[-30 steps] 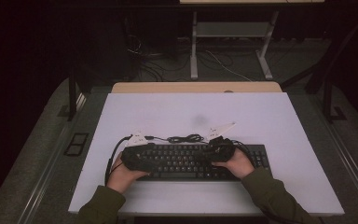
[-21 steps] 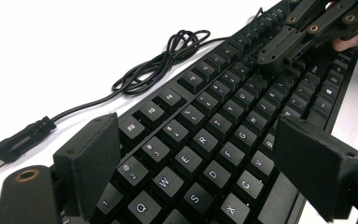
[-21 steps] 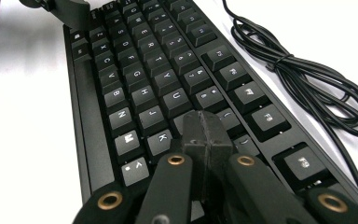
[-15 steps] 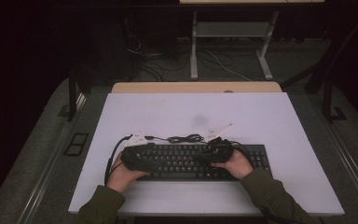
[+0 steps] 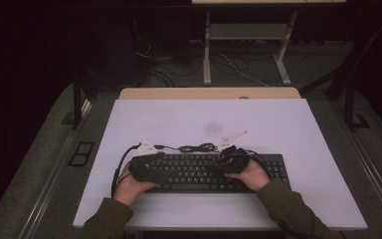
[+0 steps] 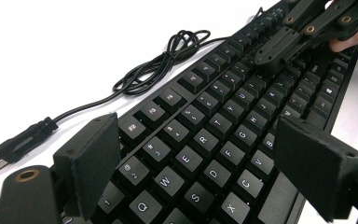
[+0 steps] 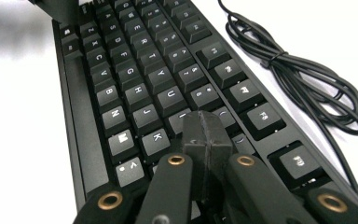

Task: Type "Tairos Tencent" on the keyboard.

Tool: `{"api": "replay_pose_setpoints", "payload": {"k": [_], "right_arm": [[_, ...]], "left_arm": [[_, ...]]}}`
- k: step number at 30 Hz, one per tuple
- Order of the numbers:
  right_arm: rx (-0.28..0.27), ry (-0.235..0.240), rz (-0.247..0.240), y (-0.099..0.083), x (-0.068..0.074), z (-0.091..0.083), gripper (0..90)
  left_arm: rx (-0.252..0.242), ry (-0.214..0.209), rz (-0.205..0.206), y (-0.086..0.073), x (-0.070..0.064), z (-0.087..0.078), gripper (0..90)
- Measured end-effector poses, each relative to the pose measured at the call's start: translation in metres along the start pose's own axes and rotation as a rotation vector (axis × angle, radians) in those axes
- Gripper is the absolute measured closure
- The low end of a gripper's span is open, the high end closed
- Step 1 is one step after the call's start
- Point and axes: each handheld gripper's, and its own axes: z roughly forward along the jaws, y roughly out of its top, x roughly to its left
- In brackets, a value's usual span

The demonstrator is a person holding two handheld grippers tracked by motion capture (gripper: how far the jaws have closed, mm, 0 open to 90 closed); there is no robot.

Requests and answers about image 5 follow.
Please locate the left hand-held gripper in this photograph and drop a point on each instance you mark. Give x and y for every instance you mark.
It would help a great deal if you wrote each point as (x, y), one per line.
(144, 169)

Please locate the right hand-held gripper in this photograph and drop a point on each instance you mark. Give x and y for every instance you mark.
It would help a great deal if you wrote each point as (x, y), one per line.
(233, 161)

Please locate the black computer keyboard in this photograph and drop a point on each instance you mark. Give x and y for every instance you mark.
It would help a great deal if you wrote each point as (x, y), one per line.
(192, 172)

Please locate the person's right hand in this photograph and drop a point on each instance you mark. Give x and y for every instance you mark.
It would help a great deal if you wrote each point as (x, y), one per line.
(252, 177)

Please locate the person's left hand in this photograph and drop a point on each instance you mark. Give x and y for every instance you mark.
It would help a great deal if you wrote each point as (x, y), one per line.
(131, 191)

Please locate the white board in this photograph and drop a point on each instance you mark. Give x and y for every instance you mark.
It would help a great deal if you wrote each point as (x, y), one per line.
(212, 113)

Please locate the wooden table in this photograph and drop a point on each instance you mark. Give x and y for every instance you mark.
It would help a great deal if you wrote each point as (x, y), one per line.
(179, 93)

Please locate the black metal stand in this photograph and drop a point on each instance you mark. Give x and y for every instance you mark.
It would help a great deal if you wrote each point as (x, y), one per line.
(349, 109)
(77, 106)

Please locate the black floor socket frame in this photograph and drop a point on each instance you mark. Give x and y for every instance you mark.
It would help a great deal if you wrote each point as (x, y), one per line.
(81, 153)

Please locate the aluminium rail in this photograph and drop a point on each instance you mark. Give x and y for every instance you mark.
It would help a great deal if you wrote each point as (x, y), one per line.
(371, 172)
(51, 179)

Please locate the grey metal table frame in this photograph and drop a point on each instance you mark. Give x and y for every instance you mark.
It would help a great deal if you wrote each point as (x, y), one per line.
(245, 31)

